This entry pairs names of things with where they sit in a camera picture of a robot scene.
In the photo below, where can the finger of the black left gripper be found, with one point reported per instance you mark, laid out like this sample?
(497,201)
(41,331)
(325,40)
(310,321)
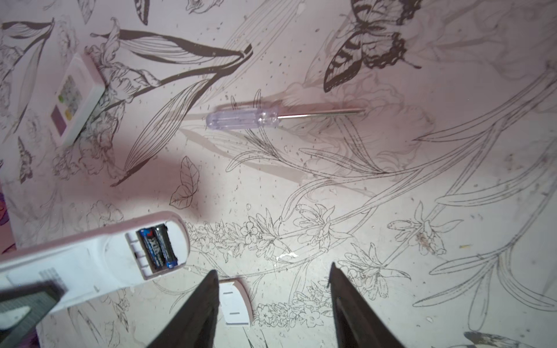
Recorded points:
(23,308)

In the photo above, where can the small white remote control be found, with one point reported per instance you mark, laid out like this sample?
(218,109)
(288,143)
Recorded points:
(75,100)

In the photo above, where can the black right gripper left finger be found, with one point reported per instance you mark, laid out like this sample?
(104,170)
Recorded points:
(194,325)

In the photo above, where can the white battery cover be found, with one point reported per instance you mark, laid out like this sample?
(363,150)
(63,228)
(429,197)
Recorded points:
(235,304)

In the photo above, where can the long white remote control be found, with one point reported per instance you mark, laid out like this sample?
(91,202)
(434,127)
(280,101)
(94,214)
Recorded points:
(97,262)

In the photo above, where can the black blue battery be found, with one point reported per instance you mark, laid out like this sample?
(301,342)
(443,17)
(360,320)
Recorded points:
(150,241)
(161,232)

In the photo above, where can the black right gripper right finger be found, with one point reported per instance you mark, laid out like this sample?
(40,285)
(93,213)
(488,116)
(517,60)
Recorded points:
(356,324)

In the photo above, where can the clear handle screwdriver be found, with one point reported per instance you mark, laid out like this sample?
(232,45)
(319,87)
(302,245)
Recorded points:
(244,119)

